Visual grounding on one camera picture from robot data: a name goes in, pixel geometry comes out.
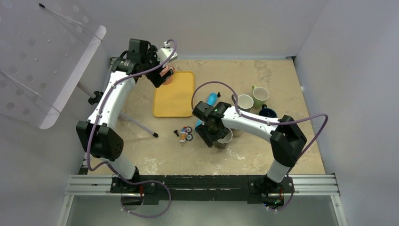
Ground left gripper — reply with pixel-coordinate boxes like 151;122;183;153
141;46;173;87

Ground black mug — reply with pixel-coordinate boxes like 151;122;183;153
214;130;233;149

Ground grey mug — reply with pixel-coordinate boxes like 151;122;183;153
231;94;254;112

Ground dark blue mug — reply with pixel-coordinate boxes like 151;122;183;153
258;104;278;118

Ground light green mug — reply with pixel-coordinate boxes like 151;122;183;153
252;85;270;108

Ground pink mug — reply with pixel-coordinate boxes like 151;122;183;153
160;65;175;85

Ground cream mug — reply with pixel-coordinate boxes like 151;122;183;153
231;129;244;137

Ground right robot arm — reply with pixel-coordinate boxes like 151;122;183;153
192;101;307;192

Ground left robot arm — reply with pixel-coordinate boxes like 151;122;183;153
76;39;178;193

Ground poker chip 100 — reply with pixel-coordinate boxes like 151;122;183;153
184;127;192;134

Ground poker chip 50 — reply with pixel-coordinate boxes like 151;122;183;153
186;134;193;141

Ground ice cream cone toy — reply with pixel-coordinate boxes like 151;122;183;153
179;128;189;143

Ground blue toy microphone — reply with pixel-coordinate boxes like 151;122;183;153
194;92;218;130

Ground yellow tray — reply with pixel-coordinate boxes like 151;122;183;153
152;71;195;118

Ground tripod stand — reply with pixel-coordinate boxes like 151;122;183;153
86;80;158;137

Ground white perforated panel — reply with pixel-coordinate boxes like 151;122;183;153
0;0;106;129

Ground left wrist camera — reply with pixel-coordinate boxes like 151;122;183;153
156;48;178;65

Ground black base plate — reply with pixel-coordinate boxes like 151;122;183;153
110;175;294;208

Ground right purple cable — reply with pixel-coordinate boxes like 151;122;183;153
191;81;329;213

